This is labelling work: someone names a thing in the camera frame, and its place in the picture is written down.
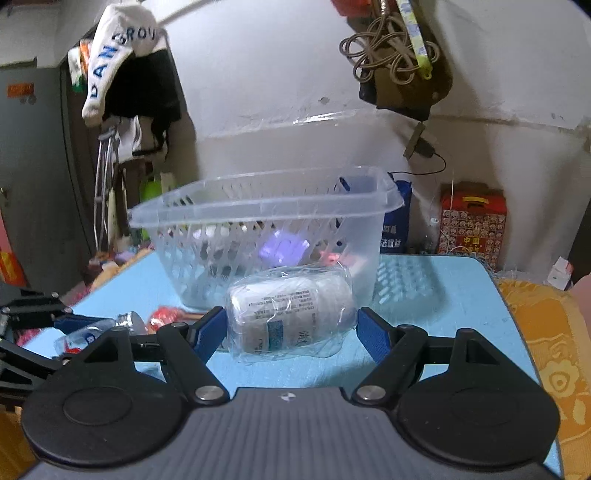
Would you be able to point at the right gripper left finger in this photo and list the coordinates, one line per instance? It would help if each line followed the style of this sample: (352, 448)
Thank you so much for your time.
(186, 349)

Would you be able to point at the metal crutches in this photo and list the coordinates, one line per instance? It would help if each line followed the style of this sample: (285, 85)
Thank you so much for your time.
(105, 225)

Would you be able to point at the brown hanging bag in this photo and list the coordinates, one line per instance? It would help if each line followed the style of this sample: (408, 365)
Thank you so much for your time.
(389, 71)

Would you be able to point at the grey metal door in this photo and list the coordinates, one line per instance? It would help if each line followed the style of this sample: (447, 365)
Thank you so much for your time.
(39, 208)

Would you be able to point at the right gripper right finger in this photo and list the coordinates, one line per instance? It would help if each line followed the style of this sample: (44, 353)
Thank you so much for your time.
(397, 352)

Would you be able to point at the red hanging bag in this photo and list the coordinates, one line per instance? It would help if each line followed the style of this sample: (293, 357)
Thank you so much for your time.
(357, 8)

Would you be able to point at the white bottle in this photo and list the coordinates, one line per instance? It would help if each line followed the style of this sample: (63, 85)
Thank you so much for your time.
(289, 312)

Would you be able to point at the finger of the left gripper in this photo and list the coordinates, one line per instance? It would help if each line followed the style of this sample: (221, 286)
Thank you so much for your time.
(70, 323)

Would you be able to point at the black power adapter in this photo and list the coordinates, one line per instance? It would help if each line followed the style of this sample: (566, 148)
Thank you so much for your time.
(418, 144)

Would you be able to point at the black hanging garment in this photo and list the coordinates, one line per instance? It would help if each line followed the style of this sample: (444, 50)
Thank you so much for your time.
(144, 92)

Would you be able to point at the red patterned gift box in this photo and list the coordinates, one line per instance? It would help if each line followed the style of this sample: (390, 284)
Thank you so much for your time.
(472, 221)

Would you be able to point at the white hanging garment blue letters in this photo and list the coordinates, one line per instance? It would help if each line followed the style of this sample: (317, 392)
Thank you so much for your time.
(123, 30)

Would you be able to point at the small white box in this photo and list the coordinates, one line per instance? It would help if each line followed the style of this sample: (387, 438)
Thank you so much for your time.
(560, 274)

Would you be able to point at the orange floral blanket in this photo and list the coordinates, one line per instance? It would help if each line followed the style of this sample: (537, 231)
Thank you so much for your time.
(557, 338)

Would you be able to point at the green paper bag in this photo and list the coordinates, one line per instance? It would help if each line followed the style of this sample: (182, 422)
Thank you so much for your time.
(155, 185)

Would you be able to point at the red snack packet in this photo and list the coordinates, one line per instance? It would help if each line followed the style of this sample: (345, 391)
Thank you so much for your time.
(165, 315)

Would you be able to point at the purple item in basket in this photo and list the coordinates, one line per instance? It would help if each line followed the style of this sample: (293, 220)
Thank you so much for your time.
(283, 249)

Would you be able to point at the clear plastic basket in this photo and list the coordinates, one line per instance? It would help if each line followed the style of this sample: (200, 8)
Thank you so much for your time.
(207, 234)

